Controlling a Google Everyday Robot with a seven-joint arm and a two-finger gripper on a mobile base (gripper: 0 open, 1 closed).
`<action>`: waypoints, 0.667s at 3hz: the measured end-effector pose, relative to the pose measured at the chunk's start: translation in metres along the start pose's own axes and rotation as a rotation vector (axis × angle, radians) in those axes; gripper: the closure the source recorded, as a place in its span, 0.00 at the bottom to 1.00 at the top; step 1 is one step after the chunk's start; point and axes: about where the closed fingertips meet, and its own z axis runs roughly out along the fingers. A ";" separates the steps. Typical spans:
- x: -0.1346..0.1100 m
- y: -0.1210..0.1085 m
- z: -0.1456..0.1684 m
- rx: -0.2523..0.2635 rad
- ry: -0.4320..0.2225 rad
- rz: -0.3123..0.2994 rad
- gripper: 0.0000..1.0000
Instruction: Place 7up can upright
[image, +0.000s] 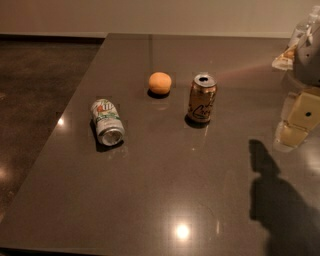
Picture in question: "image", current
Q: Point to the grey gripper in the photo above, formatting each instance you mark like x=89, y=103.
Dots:
x=307, y=65

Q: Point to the gold LaCroix can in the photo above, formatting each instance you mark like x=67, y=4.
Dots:
x=201, y=99

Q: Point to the orange fruit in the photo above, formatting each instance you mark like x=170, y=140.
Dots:
x=160, y=83

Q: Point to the clear sanitizer pump bottle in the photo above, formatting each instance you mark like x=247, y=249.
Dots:
x=302, y=27

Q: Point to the silver green 7up can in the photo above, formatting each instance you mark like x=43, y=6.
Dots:
x=108, y=125

